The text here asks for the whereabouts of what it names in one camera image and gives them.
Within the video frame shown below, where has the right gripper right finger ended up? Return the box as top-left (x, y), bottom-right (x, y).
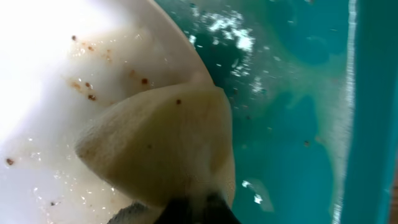
top-left (203, 194), bottom-right (241, 224)

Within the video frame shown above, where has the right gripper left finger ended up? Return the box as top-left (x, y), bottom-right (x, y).
top-left (154, 197), bottom-right (199, 224)

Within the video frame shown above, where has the yellow sponge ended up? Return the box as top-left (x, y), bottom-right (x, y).
top-left (74, 81), bottom-right (236, 207)

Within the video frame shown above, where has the white plate with sauce streak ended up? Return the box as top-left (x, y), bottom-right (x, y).
top-left (1, 1), bottom-right (208, 223)

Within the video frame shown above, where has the teal plastic tray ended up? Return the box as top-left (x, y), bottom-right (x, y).
top-left (159, 0), bottom-right (397, 223)

